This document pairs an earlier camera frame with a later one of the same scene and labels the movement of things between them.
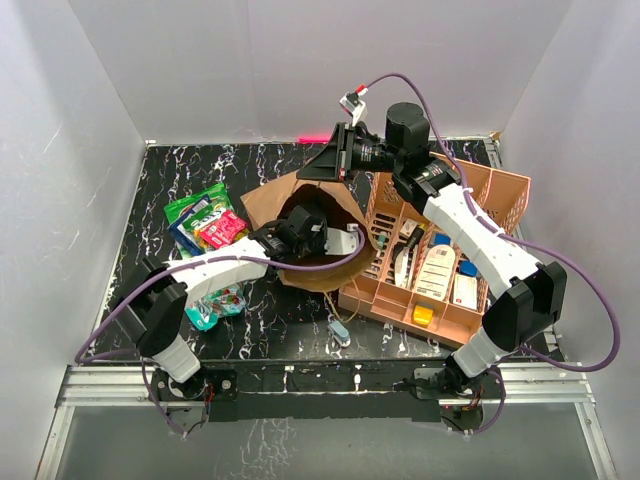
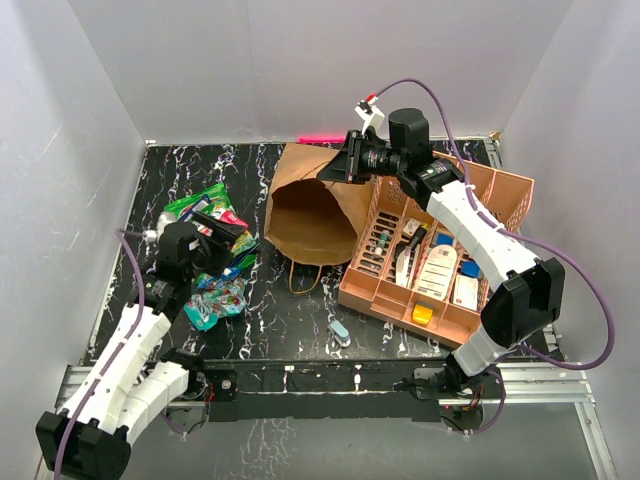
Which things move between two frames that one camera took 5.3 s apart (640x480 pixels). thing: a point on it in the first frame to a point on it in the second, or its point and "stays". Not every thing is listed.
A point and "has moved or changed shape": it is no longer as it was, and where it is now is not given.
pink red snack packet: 227,227 stays
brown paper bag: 338,205 has moved or changed shape
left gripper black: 321,240 to 225,234
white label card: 434,274 stays
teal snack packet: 205,313 stays
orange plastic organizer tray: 415,277 stays
